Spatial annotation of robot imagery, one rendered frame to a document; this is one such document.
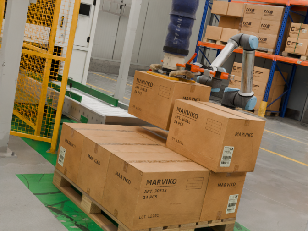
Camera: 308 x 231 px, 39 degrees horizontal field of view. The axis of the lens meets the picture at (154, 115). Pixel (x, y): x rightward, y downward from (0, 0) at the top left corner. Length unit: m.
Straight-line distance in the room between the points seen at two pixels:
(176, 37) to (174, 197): 1.42
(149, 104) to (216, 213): 1.08
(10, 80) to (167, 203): 2.07
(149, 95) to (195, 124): 0.65
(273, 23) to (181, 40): 8.23
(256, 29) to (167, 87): 8.70
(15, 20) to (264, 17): 8.68
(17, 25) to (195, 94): 1.77
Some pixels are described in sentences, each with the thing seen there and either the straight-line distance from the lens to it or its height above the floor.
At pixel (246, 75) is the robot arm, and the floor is 1.21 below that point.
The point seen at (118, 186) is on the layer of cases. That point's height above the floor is 0.35.
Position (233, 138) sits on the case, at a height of 0.80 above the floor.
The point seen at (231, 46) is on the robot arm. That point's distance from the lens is 4.17.
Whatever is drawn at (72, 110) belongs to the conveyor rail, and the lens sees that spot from 4.62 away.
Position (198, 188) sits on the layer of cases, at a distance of 3.16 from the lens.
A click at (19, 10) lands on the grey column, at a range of 4.31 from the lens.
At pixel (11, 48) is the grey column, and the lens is 4.32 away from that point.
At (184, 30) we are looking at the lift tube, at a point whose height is 1.49.
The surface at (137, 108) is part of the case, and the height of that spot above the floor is 0.74.
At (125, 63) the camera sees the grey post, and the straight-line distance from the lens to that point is 7.41.
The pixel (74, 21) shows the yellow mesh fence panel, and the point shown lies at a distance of 4.59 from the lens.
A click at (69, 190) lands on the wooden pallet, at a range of 3.76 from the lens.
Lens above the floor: 1.35
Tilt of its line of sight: 9 degrees down
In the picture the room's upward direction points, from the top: 11 degrees clockwise
